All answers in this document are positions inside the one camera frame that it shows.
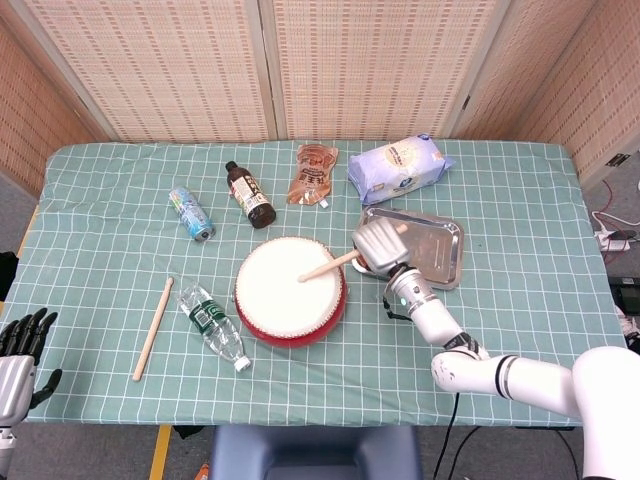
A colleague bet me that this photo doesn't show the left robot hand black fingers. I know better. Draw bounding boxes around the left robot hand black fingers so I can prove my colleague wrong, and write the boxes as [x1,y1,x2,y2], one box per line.
[0,308,64,429]

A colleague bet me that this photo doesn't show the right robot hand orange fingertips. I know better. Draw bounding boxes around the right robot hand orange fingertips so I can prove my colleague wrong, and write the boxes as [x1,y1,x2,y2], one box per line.
[351,219,414,277]

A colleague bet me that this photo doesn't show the wooden drumstick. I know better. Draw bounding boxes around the wooden drumstick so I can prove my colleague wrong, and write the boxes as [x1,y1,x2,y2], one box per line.
[297,224,409,284]
[131,276,175,383]

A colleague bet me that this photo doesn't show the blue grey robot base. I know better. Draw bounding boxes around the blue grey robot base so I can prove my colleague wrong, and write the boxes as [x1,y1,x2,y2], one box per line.
[209,425,424,480]

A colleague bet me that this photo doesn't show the silver metal tray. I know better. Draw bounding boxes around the silver metal tray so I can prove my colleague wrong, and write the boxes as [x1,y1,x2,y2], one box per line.
[349,206,465,291]

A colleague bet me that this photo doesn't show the red drum white skin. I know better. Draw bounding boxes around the red drum white skin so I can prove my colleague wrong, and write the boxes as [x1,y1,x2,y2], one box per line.
[232,237,348,350]

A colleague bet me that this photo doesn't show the pale blue tissue pack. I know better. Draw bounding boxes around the pale blue tissue pack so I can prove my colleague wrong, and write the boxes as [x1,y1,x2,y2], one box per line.
[347,132,456,206]

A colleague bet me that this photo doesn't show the brown snack pouch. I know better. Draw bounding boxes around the brown snack pouch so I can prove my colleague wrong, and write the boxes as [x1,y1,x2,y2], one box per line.
[286,143,340,209]

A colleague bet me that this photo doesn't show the black object at table edge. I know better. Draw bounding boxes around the black object at table edge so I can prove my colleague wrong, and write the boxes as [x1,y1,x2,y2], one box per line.
[0,251,20,303]

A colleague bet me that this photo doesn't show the dark brown glass bottle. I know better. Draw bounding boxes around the dark brown glass bottle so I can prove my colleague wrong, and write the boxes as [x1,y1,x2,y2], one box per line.
[224,160,277,230]

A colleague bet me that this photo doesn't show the green checked tablecloth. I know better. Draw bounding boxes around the green checked tablecloth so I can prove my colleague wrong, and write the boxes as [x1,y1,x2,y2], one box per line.
[19,138,629,430]

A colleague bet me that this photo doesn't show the clear water bottle green label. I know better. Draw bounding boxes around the clear water bottle green label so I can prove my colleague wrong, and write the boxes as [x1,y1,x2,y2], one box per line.
[178,283,252,373]

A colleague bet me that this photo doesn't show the blue drink can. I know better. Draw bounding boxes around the blue drink can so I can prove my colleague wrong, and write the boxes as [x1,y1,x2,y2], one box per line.
[168,186,217,244]

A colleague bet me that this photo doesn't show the white power strip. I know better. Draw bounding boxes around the white power strip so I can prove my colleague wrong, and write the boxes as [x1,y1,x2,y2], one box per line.
[597,228,632,252]

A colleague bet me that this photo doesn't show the black device on floor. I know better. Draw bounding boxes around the black device on floor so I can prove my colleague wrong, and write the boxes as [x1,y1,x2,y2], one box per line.
[608,279,640,317]

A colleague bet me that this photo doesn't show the bamboo folding screen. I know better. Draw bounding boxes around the bamboo folding screen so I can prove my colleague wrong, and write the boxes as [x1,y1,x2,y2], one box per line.
[0,0,640,196]

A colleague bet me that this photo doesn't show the black cable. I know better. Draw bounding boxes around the black cable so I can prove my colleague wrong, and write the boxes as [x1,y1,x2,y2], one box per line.
[432,392,461,479]

